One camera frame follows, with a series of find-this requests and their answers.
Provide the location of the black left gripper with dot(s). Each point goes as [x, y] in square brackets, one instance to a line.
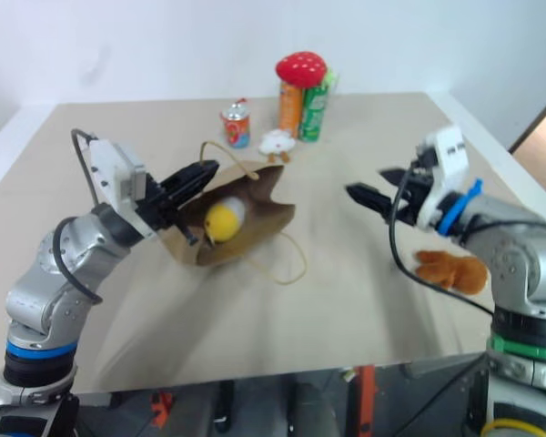
[161, 207]

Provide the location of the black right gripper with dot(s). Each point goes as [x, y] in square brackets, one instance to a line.
[416, 191]

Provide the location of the brown paper bag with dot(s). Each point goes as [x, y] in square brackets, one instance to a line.
[264, 214]

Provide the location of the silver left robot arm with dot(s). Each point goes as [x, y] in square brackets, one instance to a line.
[50, 268]

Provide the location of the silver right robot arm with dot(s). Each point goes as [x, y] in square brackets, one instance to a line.
[518, 255]

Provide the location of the yellow chick plush toy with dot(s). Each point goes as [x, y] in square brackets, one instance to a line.
[223, 223]

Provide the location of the white sheep plush toy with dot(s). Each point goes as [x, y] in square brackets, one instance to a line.
[277, 142]

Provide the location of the brown plush toy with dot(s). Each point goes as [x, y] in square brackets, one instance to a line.
[459, 271]

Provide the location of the green leafy plush piece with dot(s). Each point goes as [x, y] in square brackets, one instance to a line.
[331, 78]

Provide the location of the red mushroom plush toy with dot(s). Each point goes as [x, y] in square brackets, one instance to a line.
[300, 68]

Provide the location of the small red drink can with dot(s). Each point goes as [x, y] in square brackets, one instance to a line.
[236, 127]

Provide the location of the green drink can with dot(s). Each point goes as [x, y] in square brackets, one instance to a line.
[314, 114]

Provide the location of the orange drink can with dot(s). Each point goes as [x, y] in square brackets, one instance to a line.
[291, 111]

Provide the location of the brown wooden door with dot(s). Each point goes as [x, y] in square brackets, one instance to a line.
[543, 125]

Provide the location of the orange clamp under table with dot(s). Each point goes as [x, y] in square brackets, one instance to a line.
[161, 409]

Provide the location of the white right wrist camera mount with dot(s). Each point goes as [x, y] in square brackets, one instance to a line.
[448, 164]

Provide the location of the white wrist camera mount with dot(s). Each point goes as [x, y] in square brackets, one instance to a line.
[118, 177]
[448, 164]

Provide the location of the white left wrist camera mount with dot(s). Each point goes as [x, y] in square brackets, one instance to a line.
[118, 177]

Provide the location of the dark narrow post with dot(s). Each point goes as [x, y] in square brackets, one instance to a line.
[226, 400]

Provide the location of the orange post under table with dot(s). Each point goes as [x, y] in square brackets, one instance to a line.
[366, 400]

